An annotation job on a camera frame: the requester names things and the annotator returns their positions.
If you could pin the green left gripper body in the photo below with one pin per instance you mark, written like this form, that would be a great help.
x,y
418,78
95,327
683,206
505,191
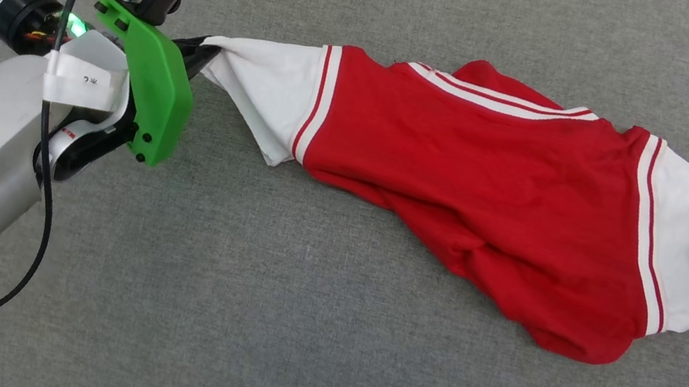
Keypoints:
x,y
156,96

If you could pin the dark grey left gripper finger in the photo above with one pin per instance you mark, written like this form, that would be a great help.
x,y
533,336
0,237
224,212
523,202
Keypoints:
x,y
199,54

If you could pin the red and white t-shirt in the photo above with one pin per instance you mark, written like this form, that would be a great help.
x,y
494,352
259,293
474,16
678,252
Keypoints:
x,y
462,172

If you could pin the white paper label tag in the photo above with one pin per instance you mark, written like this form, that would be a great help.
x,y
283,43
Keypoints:
x,y
88,81

